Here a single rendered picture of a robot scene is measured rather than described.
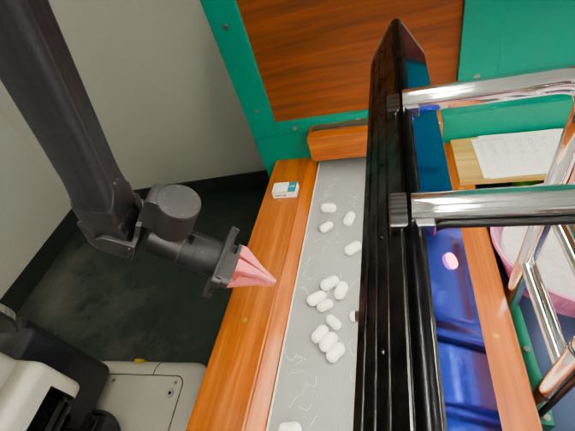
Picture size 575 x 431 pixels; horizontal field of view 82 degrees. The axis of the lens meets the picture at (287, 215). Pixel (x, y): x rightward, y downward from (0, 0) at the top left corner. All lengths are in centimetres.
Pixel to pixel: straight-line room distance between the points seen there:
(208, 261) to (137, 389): 88
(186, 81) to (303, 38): 116
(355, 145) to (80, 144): 58
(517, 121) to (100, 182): 82
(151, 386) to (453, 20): 129
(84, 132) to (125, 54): 155
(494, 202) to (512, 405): 36
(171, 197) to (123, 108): 169
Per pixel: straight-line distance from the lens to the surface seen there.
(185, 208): 45
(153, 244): 51
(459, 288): 25
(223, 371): 62
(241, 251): 51
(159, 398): 127
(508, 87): 37
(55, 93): 39
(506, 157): 84
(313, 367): 60
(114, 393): 138
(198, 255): 51
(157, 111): 204
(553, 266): 73
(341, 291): 62
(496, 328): 60
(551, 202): 25
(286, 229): 74
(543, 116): 92
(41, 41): 38
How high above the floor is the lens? 129
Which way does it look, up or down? 43 degrees down
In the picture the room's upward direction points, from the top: 21 degrees counter-clockwise
